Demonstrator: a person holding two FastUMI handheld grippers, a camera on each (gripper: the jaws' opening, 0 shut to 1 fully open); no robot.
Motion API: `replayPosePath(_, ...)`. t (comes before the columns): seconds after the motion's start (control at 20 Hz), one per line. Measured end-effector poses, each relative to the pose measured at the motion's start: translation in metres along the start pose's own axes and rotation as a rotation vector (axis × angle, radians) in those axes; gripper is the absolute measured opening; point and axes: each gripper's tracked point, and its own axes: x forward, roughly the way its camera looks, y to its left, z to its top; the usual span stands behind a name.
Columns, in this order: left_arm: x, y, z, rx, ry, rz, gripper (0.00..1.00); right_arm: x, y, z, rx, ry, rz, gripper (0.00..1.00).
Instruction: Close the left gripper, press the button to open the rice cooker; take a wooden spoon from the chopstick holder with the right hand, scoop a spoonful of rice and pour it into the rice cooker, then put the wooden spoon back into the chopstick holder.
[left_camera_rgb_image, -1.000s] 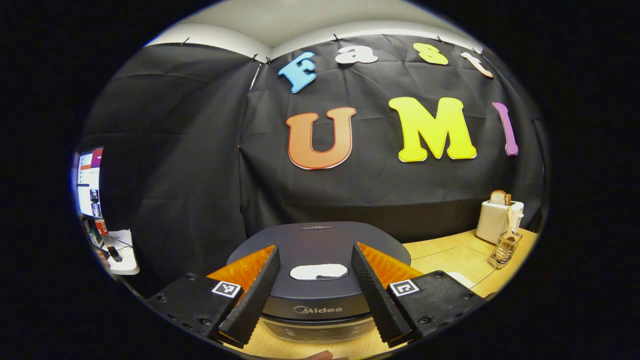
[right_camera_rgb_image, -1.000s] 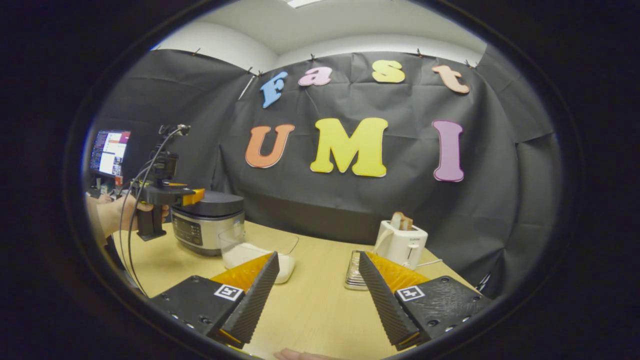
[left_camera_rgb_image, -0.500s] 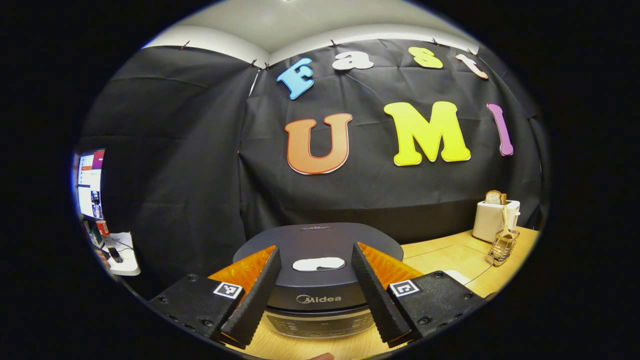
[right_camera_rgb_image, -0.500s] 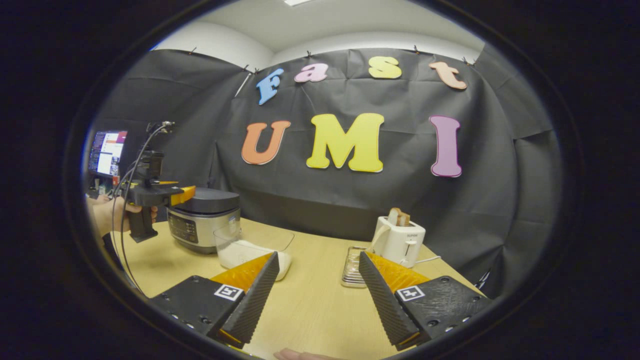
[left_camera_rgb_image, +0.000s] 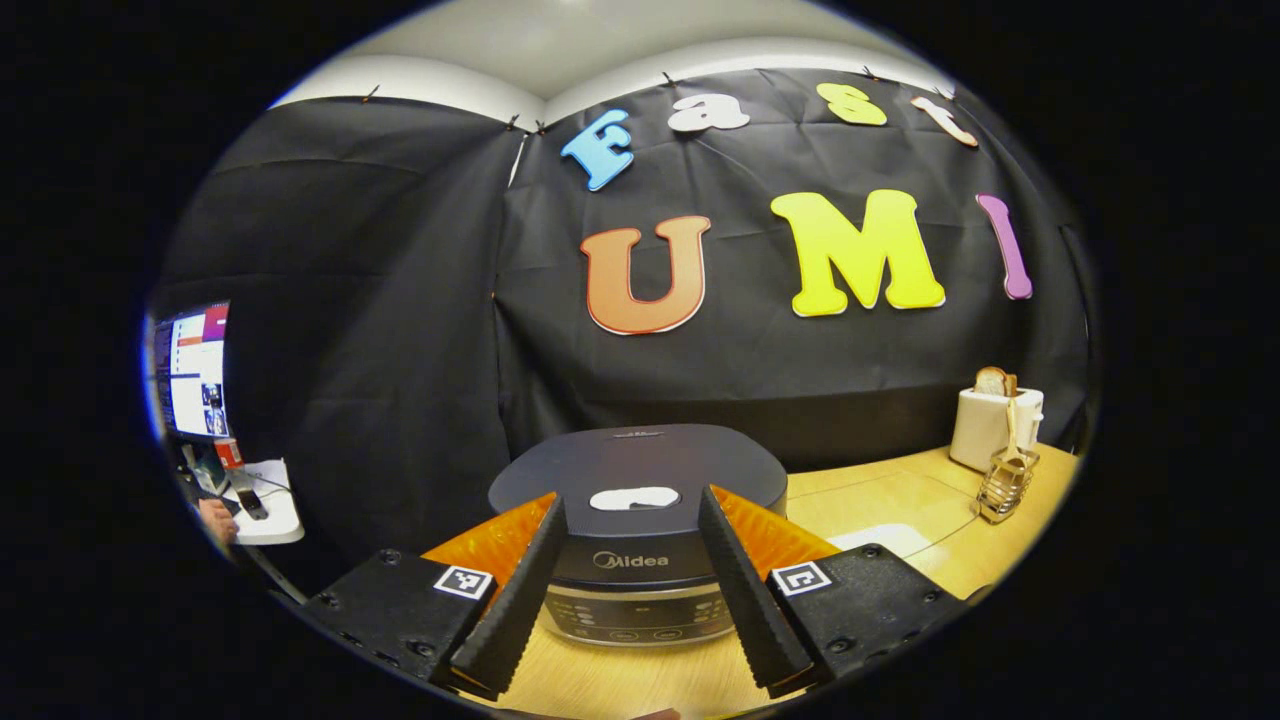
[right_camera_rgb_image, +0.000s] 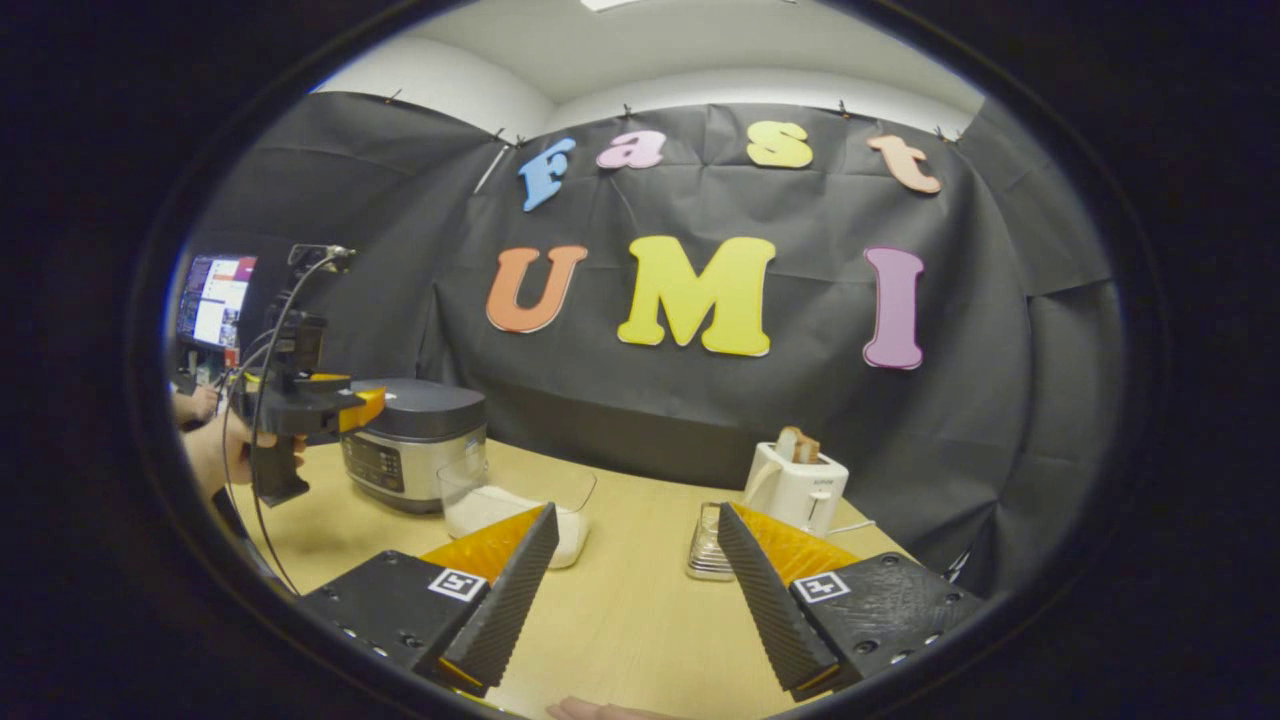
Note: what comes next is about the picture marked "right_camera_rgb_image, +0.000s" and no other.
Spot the dark grey rice cooker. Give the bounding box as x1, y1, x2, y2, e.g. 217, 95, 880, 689
340, 378, 489, 514

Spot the black backdrop cloth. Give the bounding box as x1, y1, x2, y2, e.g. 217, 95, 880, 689
185, 90, 1126, 601

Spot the white toaster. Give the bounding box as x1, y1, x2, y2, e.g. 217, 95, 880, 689
742, 442, 851, 538

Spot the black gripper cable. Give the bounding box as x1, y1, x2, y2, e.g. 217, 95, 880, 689
222, 250, 346, 596

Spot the clear plastic rice container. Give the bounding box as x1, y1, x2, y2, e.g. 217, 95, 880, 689
437, 455, 598, 571

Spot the white rice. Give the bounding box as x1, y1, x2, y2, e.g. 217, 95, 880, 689
445, 485, 589, 569

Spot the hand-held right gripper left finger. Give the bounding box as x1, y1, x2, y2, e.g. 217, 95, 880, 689
300, 502, 561, 698

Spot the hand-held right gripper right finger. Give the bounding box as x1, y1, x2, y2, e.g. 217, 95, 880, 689
716, 502, 986, 701

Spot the computer monitor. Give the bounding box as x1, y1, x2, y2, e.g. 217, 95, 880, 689
175, 255, 258, 349

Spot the metal wire chopstick holder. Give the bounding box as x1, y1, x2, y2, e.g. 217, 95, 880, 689
685, 502, 741, 583

